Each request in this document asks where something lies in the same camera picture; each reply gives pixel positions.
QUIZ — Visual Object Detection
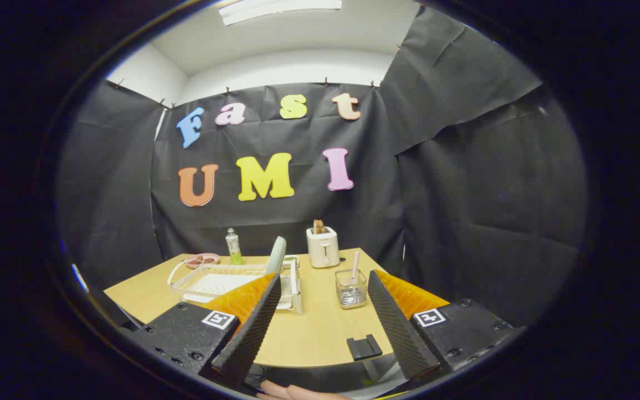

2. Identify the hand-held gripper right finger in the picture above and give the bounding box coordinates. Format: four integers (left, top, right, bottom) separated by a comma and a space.
367, 270, 521, 381

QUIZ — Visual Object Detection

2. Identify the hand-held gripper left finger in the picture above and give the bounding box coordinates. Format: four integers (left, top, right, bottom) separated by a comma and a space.
123, 272, 282, 387

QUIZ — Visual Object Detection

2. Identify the clear wire basket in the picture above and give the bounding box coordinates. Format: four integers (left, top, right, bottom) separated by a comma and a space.
335, 269, 368, 309

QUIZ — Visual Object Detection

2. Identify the white wire dish rack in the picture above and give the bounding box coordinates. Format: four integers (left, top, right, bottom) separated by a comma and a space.
167, 256, 304, 316

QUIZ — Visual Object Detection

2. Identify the checkered handle spoon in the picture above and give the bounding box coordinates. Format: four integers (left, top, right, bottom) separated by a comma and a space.
347, 251, 361, 305

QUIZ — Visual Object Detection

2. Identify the pale green plate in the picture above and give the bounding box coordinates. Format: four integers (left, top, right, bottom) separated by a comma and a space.
265, 236, 287, 276

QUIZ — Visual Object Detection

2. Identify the small pink plate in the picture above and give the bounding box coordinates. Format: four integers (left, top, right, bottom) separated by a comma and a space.
186, 253, 221, 269

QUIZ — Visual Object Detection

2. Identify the small black holder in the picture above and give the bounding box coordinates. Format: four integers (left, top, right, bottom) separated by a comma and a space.
347, 334, 383, 361

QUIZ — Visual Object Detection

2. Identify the green liquid bottle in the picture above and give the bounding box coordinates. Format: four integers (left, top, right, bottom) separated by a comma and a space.
226, 228, 244, 265

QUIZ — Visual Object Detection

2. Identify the white toaster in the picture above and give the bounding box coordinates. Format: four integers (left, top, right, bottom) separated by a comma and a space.
306, 226, 341, 269

